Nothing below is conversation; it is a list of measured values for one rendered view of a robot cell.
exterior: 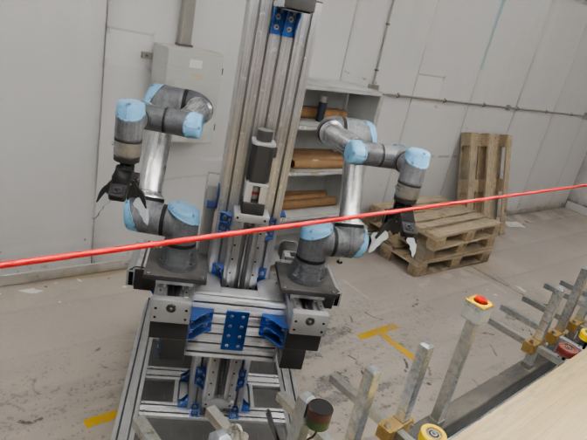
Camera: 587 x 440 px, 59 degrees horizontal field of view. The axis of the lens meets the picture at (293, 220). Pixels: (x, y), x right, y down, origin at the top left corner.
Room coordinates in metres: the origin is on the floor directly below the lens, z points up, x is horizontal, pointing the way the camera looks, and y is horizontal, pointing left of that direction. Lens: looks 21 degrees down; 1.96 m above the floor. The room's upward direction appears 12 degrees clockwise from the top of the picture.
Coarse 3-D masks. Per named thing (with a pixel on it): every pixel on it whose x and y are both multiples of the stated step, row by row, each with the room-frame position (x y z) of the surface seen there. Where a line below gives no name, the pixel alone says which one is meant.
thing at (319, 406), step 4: (316, 400) 1.02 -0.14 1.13; (320, 400) 1.02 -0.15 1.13; (324, 400) 1.02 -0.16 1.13; (312, 404) 1.00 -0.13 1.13; (316, 404) 1.00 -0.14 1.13; (320, 404) 1.00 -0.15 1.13; (324, 404) 1.01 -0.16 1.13; (328, 404) 1.01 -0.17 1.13; (312, 408) 0.99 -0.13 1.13; (316, 408) 0.99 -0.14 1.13; (320, 408) 0.99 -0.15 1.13; (324, 408) 0.99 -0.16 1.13; (328, 408) 1.00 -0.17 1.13; (316, 412) 0.97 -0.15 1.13; (320, 412) 0.98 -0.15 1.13; (324, 412) 0.98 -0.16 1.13; (328, 412) 0.98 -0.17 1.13; (304, 420) 1.01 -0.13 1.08; (304, 424) 1.01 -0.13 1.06; (316, 432) 0.99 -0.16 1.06; (312, 436) 1.00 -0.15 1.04
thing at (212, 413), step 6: (210, 408) 1.22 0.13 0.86; (216, 408) 1.22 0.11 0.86; (210, 414) 1.20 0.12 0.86; (216, 414) 1.20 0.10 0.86; (222, 414) 1.20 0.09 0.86; (210, 420) 1.20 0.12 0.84; (216, 420) 1.18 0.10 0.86; (222, 420) 1.18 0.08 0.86; (216, 426) 1.17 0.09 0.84; (222, 426) 1.16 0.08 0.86; (228, 426) 1.16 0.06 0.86
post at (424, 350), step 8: (424, 344) 1.37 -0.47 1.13; (416, 352) 1.38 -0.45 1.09; (424, 352) 1.36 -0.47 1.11; (432, 352) 1.38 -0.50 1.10; (416, 360) 1.37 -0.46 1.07; (424, 360) 1.36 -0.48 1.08; (416, 368) 1.37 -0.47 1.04; (424, 368) 1.37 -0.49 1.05; (408, 376) 1.38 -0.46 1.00; (416, 376) 1.36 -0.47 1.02; (424, 376) 1.38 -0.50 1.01; (408, 384) 1.37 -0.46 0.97; (416, 384) 1.36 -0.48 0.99; (408, 392) 1.37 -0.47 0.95; (416, 392) 1.37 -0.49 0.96; (400, 400) 1.38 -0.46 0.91; (408, 400) 1.36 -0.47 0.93; (400, 408) 1.37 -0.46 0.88; (408, 408) 1.36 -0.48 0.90; (400, 416) 1.37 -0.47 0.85; (408, 416) 1.37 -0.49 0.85
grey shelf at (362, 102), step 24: (312, 96) 4.38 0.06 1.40; (336, 96) 4.56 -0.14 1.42; (360, 96) 4.50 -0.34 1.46; (312, 120) 4.06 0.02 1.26; (312, 144) 4.46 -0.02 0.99; (312, 168) 4.00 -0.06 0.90; (336, 168) 4.16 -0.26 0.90; (336, 192) 4.51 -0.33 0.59; (288, 216) 3.86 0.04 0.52; (312, 216) 3.98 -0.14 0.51; (336, 216) 4.17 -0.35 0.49
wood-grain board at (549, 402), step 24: (576, 360) 1.88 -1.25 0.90; (552, 384) 1.66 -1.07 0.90; (576, 384) 1.69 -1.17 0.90; (504, 408) 1.46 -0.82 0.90; (528, 408) 1.49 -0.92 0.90; (552, 408) 1.52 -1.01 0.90; (576, 408) 1.54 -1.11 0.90; (480, 432) 1.31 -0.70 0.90; (504, 432) 1.34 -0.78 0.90; (528, 432) 1.36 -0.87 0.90; (552, 432) 1.39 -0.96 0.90; (576, 432) 1.41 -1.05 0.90
